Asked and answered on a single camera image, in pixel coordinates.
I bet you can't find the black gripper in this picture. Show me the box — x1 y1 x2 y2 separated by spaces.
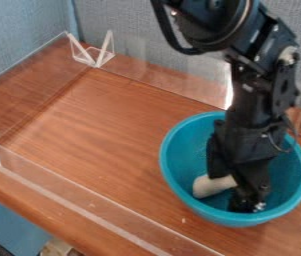
206 117 290 213

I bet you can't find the white brown toy mushroom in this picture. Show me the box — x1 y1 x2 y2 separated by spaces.
192 175 237 199

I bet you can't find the blue plastic bowl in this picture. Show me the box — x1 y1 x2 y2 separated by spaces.
159 111 301 228

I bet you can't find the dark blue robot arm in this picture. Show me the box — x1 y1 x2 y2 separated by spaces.
150 0 299 213

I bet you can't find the clear acrylic back barrier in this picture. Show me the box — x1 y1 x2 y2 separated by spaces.
103 33 301 143

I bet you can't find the clear acrylic barrier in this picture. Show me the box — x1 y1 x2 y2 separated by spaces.
0 145 223 256
0 31 87 137
103 33 301 143

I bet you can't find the clear acrylic front barrier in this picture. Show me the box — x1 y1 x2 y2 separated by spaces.
0 145 223 256

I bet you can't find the clear acrylic left barrier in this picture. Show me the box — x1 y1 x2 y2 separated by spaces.
0 31 87 137

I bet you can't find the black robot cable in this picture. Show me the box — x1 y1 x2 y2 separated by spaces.
263 114 299 154

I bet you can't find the clear acrylic corner bracket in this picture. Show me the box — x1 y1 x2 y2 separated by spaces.
66 30 115 68

